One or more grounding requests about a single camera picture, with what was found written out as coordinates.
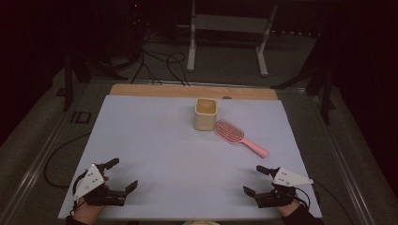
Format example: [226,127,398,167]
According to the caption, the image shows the black looped floor cables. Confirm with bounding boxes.
[130,31,191,87]

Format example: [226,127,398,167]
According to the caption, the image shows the right hand-held gripper cable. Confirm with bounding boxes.
[294,187,312,208]

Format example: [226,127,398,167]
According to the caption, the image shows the hand-held gripper cable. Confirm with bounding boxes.
[71,170,90,217]
[294,187,312,208]

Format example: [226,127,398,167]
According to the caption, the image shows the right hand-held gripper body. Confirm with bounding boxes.
[254,167,314,209]

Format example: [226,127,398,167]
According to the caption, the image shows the metal floor rail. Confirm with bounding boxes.
[313,93,376,225]
[0,102,83,225]

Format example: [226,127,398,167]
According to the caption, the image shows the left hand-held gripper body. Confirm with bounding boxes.
[72,162,127,207]

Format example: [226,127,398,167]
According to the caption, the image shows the person's right hand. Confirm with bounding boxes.
[277,200,302,218]

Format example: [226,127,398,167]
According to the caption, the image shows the pink hairbrush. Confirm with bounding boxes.
[214,119,269,159]

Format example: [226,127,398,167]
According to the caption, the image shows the beige square cup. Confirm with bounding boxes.
[193,97,219,131]

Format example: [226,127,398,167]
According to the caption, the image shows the pale blue table mat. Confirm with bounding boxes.
[57,94,323,221]

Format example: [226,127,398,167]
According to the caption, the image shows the black rectangular floor bracket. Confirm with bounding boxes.
[69,111,93,125]

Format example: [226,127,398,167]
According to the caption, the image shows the black stand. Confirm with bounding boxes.
[271,31,336,125]
[62,52,130,113]

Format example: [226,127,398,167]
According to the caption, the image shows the black floor cable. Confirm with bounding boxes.
[43,132,92,189]
[313,179,355,225]

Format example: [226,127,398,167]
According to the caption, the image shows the left hand-held gripper cable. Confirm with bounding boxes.
[71,170,90,217]

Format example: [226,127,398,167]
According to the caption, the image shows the person's left hand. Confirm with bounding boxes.
[73,201,106,225]

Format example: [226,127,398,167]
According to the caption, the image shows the white metal stand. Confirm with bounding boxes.
[186,0,279,78]

